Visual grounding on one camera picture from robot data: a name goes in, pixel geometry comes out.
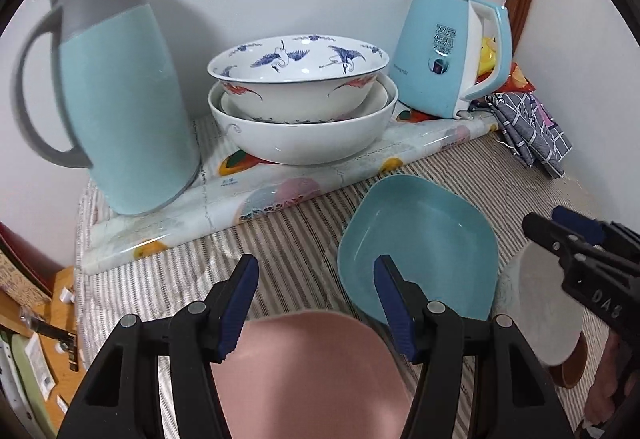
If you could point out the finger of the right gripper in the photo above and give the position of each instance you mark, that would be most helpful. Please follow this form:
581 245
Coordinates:
580 223
551 236

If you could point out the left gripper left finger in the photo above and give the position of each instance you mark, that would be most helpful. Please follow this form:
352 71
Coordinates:
119 396

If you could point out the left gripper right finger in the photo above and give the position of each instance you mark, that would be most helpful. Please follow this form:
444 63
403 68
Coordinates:
513 397

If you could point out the brown small bowl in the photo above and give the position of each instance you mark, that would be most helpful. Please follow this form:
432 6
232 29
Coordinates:
568 374

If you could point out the white ceramic bowl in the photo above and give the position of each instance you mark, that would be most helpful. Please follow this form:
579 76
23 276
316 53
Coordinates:
529 290

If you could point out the blue square plate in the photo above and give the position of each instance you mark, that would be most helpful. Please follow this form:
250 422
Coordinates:
436 239

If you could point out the pink square plate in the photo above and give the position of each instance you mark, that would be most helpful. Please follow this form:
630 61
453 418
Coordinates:
312 374

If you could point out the right hand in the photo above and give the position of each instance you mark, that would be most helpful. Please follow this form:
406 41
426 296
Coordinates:
599 406

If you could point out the wooden side shelf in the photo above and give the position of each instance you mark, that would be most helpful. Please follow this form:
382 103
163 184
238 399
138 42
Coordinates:
63 316

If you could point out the grey checked folded cloth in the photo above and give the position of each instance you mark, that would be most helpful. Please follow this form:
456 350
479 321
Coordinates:
527 129

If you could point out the red snack bag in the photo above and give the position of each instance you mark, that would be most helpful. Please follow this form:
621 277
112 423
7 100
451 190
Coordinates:
516 83

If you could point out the red patterned box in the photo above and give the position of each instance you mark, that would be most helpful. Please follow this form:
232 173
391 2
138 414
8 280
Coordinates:
27 275

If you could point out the yellow chips bag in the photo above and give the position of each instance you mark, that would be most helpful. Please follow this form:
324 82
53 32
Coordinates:
488 56

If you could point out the light blue electric kettle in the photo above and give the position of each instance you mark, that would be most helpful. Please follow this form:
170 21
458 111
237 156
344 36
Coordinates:
436 59

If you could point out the striped beige tablecloth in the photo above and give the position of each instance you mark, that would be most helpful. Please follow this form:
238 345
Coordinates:
297 245

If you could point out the rolled patterned plastic sheet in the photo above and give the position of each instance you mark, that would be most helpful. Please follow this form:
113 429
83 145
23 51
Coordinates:
232 188

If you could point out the light blue thermos jug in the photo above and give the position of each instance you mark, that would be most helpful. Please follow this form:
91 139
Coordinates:
119 98

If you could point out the large white porcelain bowl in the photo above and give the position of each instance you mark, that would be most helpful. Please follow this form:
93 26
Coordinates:
307 144

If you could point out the crane pattern porcelain bowl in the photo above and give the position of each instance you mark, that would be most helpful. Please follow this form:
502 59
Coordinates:
308 78

